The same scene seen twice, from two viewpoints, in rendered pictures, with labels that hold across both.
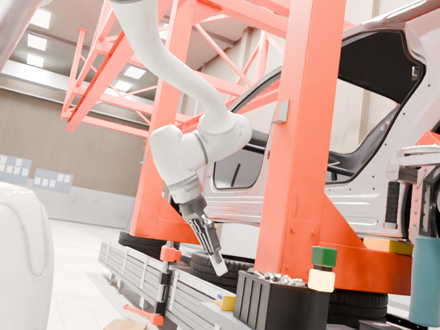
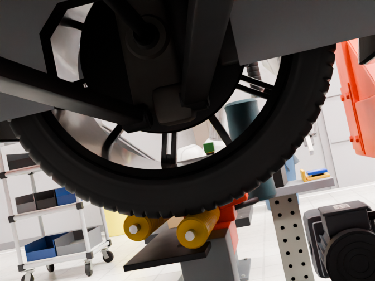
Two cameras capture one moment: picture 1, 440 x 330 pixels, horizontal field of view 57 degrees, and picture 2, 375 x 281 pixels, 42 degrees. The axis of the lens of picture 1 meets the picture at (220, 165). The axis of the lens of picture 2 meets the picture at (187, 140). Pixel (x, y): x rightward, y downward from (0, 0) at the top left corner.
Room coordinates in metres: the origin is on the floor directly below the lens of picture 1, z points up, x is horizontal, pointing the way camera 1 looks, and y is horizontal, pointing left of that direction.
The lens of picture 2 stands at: (1.86, -1.82, 0.63)
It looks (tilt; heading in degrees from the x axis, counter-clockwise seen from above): 2 degrees up; 124
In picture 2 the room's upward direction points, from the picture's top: 12 degrees counter-clockwise
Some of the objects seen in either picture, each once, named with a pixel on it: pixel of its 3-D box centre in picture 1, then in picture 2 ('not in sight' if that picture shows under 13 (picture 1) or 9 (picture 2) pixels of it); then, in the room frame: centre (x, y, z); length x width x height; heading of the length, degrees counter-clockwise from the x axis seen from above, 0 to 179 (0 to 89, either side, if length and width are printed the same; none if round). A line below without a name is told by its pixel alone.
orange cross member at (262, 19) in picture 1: (310, 53); not in sight; (3.85, -0.72, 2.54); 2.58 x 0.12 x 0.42; 115
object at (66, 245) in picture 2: not in sight; (56, 200); (-0.79, 0.40, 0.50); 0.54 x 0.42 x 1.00; 25
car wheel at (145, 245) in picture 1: (148, 245); not in sight; (4.51, 0.62, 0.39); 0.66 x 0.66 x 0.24
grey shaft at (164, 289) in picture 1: (163, 282); not in sight; (2.58, 0.23, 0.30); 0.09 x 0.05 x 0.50; 25
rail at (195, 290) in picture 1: (168, 284); not in sight; (2.68, 0.20, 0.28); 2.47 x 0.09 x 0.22; 25
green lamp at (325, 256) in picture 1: (324, 256); (209, 147); (0.89, -0.25, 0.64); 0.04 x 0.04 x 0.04; 25
